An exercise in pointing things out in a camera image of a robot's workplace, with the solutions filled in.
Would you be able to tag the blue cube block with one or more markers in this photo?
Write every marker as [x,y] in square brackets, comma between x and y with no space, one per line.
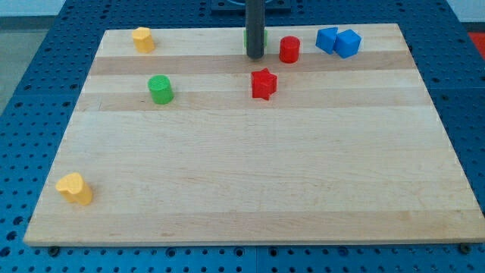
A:
[347,43]

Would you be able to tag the red star block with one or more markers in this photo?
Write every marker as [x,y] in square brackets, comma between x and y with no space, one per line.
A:
[264,84]

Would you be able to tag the light wooden board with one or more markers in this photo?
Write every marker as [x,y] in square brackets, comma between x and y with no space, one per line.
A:
[346,151]

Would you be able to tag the green cylinder block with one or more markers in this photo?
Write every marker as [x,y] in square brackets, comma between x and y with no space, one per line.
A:
[160,89]

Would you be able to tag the red cylinder block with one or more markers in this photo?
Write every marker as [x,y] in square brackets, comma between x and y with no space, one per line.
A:
[289,49]

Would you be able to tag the green block behind rod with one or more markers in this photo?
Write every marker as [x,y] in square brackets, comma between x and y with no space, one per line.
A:
[245,41]

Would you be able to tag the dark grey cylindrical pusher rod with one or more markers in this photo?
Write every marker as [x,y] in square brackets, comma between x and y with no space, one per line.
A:
[255,28]

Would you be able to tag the blue triangular prism block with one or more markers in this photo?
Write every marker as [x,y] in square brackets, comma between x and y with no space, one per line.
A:
[326,38]

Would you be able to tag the yellow pentagon block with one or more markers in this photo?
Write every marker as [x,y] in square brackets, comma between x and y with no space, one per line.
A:
[142,40]

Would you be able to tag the yellow heart block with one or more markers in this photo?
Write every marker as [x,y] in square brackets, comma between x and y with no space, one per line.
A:
[74,189]

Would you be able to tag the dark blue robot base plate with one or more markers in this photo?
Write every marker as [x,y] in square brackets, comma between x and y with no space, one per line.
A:
[226,6]

